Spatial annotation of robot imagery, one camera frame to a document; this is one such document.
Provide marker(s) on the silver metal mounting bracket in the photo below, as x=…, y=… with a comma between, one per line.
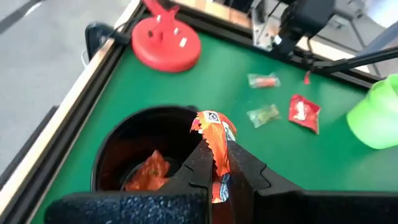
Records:
x=264, y=31

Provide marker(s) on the red Skittles candy pouch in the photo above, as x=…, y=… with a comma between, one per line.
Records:
x=304, y=113

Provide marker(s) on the clear-wrapped orange jelly candy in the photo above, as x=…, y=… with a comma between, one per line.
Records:
x=264, y=81

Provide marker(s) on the red desk lamp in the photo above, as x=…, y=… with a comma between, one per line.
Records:
x=168, y=53

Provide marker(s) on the lime green plastic bowl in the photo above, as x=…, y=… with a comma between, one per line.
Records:
x=376, y=118

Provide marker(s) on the black plastic bucket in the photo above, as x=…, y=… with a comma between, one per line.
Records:
x=130, y=140

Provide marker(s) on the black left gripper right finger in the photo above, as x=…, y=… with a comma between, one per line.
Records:
x=280, y=208

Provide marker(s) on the clear-wrapped green jelly candy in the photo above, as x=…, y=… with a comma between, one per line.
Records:
x=263, y=115

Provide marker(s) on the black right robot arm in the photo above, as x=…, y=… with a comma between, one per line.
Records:
x=308, y=15

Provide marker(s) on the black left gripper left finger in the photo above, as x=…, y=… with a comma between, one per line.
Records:
x=140, y=208

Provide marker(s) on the small red tape piece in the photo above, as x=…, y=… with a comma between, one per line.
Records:
x=307, y=78

